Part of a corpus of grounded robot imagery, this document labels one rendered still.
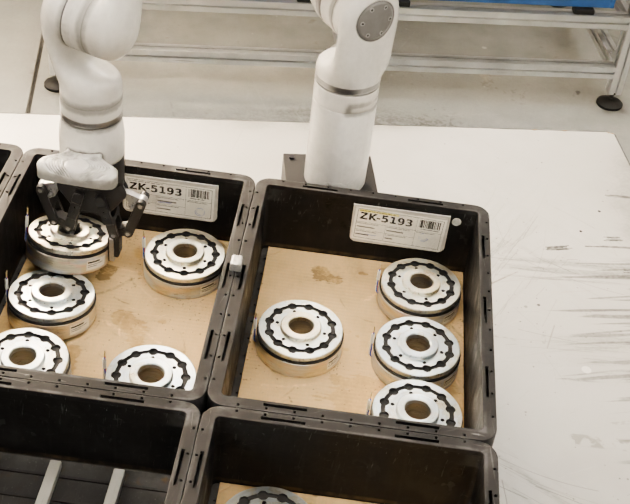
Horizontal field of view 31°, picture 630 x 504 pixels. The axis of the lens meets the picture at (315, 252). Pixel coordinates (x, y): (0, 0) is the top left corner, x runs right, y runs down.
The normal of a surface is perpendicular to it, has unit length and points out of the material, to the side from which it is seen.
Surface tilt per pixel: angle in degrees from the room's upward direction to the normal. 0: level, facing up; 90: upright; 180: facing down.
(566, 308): 0
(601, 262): 0
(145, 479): 0
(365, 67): 91
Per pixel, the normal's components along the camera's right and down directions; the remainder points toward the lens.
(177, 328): 0.09, -0.77
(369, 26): 0.42, 0.63
